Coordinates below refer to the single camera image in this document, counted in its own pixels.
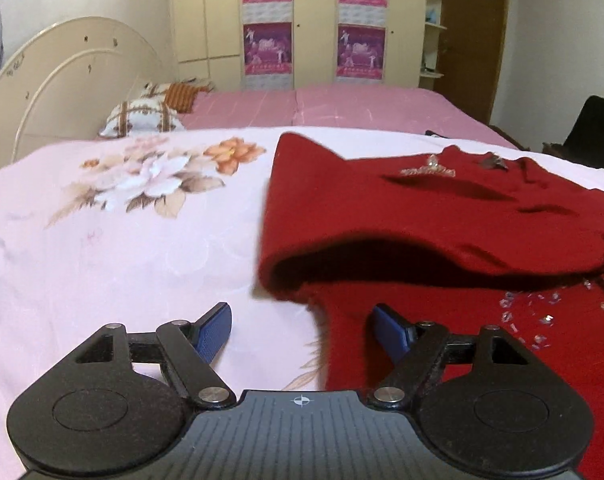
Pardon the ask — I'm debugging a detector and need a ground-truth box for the cream curved headboard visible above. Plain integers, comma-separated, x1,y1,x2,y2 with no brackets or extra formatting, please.
0,16,169,165

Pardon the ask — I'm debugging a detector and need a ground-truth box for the red beaded sweater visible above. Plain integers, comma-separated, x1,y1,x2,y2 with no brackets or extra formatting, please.
256,132,604,480

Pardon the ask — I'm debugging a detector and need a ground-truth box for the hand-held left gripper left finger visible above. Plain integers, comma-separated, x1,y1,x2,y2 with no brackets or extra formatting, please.
71,302,236,409

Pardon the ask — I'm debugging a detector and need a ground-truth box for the pink floral bed sheet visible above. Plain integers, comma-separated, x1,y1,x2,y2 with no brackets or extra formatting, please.
0,125,604,480

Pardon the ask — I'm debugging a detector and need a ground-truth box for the plain pink bed cover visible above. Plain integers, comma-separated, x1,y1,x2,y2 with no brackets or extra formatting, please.
174,84,520,150

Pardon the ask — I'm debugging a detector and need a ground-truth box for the black bag on chair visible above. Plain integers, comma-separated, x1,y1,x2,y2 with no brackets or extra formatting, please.
542,95,604,171

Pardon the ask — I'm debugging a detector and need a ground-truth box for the cream wardrobe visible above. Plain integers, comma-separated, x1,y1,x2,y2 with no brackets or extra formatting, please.
168,0,429,93

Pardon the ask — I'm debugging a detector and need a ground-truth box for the cream corner shelf unit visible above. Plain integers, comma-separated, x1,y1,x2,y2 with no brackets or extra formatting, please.
419,0,451,92

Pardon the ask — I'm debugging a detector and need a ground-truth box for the orange striped pillow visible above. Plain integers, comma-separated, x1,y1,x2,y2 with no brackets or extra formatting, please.
163,79,215,114

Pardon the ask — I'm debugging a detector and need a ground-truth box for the brown wooden door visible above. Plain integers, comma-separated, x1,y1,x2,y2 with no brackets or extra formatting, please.
439,0,511,125

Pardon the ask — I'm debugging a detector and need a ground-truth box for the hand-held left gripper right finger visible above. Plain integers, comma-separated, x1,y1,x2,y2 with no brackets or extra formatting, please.
368,303,537,409

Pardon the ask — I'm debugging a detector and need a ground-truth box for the white brown patterned pillow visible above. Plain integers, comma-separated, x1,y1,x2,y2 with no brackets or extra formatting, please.
141,82,173,107
99,100,185,139

